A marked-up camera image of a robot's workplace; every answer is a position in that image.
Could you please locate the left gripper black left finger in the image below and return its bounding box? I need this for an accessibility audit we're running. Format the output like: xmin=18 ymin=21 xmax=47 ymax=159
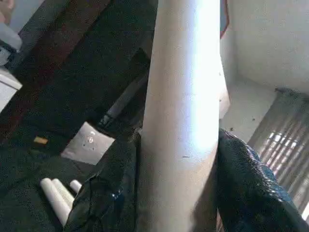
xmin=63 ymin=130 xmax=143 ymax=232

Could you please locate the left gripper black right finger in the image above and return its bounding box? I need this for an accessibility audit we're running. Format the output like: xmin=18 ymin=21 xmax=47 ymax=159
xmin=212 ymin=127 xmax=309 ymax=232

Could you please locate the grey cushion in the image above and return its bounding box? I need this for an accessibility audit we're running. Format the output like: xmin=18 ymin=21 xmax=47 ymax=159
xmin=60 ymin=121 xmax=116 ymax=166

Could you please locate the grey striped window blind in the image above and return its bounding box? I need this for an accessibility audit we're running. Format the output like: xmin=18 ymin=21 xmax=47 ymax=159
xmin=246 ymin=89 xmax=309 ymax=216

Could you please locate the black work mat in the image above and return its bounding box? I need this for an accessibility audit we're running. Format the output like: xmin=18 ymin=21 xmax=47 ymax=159
xmin=0 ymin=135 xmax=143 ymax=232

